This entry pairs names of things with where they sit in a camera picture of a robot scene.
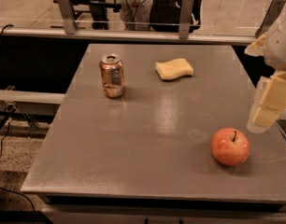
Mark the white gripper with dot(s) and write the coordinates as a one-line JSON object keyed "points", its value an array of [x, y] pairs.
{"points": [[280, 50]]}

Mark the yellow sponge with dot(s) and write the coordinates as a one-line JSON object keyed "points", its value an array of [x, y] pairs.
{"points": [[174, 69]]}

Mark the red apple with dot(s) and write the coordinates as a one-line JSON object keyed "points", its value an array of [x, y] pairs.
{"points": [[230, 146]]}

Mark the black office chair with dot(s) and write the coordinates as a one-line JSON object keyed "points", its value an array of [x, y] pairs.
{"points": [[165, 15]]}

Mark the orange soda can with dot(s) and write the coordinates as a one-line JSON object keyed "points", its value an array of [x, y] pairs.
{"points": [[112, 75]]}

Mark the clear acrylic barrier panel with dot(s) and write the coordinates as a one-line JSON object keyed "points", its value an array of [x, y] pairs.
{"points": [[218, 17]]}

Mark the right metal bracket post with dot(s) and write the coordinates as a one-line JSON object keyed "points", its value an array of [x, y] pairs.
{"points": [[275, 8]]}

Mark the metal bracket post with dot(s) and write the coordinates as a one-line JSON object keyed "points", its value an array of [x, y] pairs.
{"points": [[275, 8], [185, 18], [68, 16]]}

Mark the middle metal bracket post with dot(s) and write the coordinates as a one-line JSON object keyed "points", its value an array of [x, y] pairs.
{"points": [[185, 18]]}

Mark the left metal bracket post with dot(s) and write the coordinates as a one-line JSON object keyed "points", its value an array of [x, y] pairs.
{"points": [[68, 16]]}

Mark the horizontal metal rail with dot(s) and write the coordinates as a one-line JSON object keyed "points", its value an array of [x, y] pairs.
{"points": [[138, 37]]}

